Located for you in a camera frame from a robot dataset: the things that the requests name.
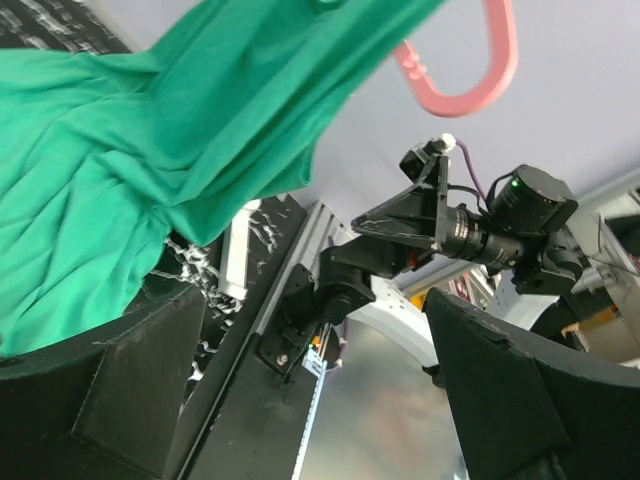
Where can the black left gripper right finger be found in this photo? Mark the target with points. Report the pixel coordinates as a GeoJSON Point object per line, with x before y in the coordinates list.
{"type": "Point", "coordinates": [525, 407]}

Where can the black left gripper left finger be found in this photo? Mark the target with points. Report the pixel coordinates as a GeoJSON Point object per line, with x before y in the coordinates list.
{"type": "Point", "coordinates": [103, 404]}

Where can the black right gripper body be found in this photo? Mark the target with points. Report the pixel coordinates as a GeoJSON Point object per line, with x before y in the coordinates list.
{"type": "Point", "coordinates": [403, 233]}

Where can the pink plastic hanger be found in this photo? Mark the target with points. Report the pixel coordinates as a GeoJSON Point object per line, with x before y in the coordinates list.
{"type": "Point", "coordinates": [504, 57]}

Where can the green tank top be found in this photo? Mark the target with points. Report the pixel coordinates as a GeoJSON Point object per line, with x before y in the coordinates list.
{"type": "Point", "coordinates": [104, 156]}

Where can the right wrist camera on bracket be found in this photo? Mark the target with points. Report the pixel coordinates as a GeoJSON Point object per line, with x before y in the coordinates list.
{"type": "Point", "coordinates": [418, 160]}

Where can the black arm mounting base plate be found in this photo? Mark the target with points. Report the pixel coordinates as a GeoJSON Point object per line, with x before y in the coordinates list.
{"type": "Point", "coordinates": [241, 421]}

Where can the white slotted cable duct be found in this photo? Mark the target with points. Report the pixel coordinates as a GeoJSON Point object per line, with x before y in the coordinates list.
{"type": "Point", "coordinates": [317, 366]}

